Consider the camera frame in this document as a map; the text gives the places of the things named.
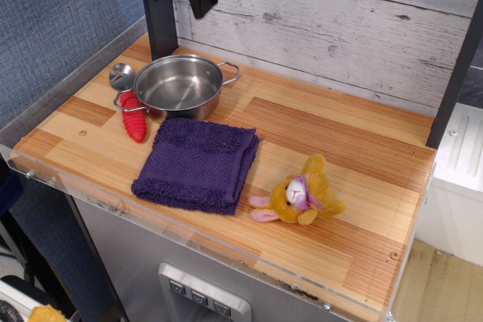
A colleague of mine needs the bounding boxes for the yellow cloth item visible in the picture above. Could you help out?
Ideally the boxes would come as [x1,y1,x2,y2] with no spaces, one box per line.
[28,305,67,322]

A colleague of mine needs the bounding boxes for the clear acrylic edge guard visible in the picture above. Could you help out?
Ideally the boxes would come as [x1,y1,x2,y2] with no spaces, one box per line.
[1,142,423,321]

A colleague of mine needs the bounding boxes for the dark left support post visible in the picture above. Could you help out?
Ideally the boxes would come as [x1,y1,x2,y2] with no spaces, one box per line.
[143,0,179,60]

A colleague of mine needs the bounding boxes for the stainless toy fridge cabinet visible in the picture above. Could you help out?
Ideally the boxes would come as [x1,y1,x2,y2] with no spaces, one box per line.
[74,198,342,321]

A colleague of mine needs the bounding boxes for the yellow plush bunny toy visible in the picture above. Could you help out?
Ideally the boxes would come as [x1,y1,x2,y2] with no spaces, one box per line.
[248,154,346,225]

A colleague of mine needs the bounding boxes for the silver dispenser button panel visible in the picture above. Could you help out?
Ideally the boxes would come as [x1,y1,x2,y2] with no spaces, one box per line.
[158,262,252,321]

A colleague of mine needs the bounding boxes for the red handled metal scoop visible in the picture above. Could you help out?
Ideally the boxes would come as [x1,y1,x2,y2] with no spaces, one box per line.
[109,63,147,143]

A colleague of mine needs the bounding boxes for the purple folded towel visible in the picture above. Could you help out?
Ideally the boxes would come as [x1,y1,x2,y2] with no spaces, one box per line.
[131,118,260,215]

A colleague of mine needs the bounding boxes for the white toy sink counter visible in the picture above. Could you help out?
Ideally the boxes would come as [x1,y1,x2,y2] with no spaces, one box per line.
[416,103,482,265]

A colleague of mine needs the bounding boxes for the dark right support post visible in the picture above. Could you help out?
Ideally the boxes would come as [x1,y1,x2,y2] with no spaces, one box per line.
[426,0,482,149]

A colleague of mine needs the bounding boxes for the dark support post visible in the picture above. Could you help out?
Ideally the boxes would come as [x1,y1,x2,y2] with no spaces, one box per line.
[426,0,482,149]
[143,0,179,60]

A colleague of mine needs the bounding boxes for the stainless steel pot bowl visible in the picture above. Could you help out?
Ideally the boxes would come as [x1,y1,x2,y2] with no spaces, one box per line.
[109,54,241,120]

